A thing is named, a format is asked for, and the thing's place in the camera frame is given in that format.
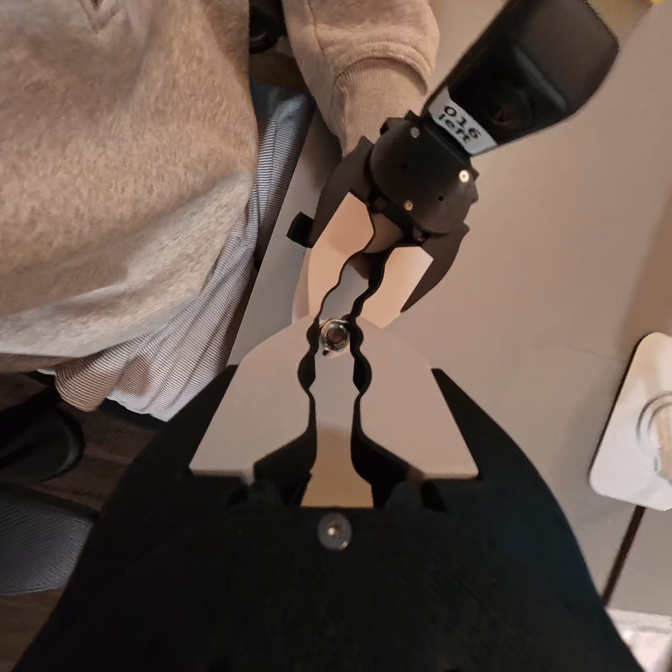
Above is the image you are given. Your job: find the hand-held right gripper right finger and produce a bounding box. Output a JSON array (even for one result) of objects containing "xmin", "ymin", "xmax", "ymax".
[{"xmin": 348, "ymin": 316, "xmax": 481, "ymax": 481}]

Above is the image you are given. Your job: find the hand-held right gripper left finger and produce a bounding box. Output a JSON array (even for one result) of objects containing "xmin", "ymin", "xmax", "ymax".
[{"xmin": 188, "ymin": 317, "xmax": 320, "ymax": 486}]

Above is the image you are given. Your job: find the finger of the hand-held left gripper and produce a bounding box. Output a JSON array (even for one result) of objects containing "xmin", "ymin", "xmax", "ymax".
[
  {"xmin": 291, "ymin": 193, "xmax": 378, "ymax": 333},
  {"xmin": 356, "ymin": 246, "xmax": 435, "ymax": 330}
]

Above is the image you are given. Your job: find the steel hex nut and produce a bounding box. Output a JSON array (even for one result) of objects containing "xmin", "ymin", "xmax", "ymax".
[{"xmin": 318, "ymin": 317, "xmax": 351, "ymax": 358}]

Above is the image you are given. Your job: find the person's left forearm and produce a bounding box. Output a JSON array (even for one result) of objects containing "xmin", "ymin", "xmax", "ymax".
[{"xmin": 283, "ymin": 0, "xmax": 441, "ymax": 155}]

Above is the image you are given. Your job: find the grey desk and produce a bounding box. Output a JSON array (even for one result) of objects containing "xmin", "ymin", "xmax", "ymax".
[{"xmin": 227, "ymin": 0, "xmax": 672, "ymax": 631}]

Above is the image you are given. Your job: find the striped shirt hem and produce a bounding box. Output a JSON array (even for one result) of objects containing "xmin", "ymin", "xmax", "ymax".
[{"xmin": 52, "ymin": 79, "xmax": 316, "ymax": 423}]

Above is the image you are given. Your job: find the white monitor stand base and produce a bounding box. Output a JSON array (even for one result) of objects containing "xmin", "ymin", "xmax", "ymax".
[{"xmin": 588, "ymin": 332, "xmax": 672, "ymax": 511}]

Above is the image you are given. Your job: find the person's grey sweatshirt torso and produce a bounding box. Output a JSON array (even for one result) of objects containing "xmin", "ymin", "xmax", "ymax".
[{"xmin": 0, "ymin": 0, "xmax": 316, "ymax": 363}]

